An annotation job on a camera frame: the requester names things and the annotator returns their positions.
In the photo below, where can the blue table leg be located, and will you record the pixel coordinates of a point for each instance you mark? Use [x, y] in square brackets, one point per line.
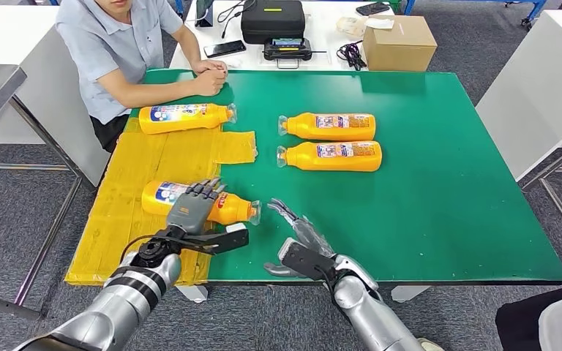
[180, 6]
[409, 6]

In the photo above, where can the beige shoe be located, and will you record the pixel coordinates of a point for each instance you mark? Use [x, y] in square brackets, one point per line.
[430, 345]

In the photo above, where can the person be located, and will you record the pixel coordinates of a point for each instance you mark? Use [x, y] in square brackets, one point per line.
[111, 48]
[513, 319]

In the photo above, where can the person's left hand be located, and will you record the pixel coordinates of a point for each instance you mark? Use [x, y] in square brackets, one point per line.
[211, 65]

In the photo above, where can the black smartphone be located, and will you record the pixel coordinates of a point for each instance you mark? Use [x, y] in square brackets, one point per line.
[224, 48]
[373, 8]

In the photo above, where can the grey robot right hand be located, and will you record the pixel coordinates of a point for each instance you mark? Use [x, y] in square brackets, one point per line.
[305, 230]

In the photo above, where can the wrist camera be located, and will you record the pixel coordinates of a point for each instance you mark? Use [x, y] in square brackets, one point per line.
[223, 240]
[310, 261]

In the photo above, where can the blue wheeled cart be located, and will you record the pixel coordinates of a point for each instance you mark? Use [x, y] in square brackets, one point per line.
[533, 13]

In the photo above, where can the clear plastic bag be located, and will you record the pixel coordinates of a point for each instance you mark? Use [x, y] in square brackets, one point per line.
[350, 26]

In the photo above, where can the person's right forearm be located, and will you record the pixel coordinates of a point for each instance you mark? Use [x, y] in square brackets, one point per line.
[150, 92]

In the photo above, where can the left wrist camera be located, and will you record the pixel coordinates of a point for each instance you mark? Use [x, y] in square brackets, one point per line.
[223, 240]

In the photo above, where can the cardboard box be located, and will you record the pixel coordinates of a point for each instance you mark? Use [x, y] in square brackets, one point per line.
[397, 46]

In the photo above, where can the white table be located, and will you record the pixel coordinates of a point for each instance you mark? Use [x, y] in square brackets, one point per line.
[320, 34]
[0, 29]
[543, 92]

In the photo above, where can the black carrying case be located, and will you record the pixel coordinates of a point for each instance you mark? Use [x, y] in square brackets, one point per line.
[272, 22]

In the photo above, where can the person's left forearm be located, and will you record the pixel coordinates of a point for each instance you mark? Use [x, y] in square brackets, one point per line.
[191, 48]

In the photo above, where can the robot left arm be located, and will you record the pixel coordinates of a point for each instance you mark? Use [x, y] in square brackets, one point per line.
[116, 300]

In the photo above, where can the white paper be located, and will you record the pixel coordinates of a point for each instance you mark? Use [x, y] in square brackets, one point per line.
[379, 23]

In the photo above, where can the black tablet stand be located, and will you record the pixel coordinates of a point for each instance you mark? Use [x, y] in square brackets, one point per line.
[204, 12]

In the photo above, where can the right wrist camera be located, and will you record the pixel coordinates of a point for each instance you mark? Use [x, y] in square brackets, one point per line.
[310, 261]

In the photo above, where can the orange detergent bottle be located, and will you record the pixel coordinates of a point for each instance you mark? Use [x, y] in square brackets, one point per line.
[184, 118]
[329, 157]
[235, 210]
[329, 127]

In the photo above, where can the black handheld controller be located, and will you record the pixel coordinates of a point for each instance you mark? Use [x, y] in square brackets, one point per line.
[287, 50]

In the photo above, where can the green plastic crate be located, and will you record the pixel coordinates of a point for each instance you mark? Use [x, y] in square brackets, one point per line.
[396, 5]

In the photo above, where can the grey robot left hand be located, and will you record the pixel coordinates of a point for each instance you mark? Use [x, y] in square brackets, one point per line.
[193, 208]

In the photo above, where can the person's right hand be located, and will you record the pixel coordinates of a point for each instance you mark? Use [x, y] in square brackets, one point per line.
[210, 82]

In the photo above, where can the white table leg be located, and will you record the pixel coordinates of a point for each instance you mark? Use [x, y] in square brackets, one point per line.
[409, 292]
[191, 293]

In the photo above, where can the small white object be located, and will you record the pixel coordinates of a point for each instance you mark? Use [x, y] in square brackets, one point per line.
[235, 63]

